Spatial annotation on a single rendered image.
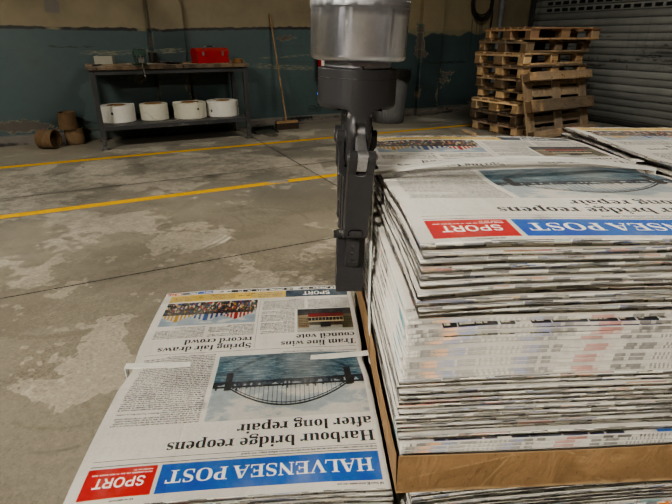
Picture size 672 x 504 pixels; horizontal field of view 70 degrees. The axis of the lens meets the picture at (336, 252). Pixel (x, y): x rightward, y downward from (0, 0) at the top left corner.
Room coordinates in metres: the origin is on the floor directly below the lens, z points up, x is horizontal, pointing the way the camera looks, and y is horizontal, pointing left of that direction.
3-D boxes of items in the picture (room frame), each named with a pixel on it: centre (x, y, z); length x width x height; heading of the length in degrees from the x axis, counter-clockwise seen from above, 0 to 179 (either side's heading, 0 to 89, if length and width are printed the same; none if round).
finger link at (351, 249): (0.46, -0.02, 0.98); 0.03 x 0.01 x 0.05; 5
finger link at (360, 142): (0.45, -0.02, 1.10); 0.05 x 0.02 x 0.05; 5
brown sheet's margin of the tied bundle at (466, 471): (0.37, -0.19, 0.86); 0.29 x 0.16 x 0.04; 93
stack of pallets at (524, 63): (6.94, -2.65, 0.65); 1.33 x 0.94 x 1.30; 120
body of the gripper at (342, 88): (0.49, -0.02, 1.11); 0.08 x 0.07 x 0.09; 5
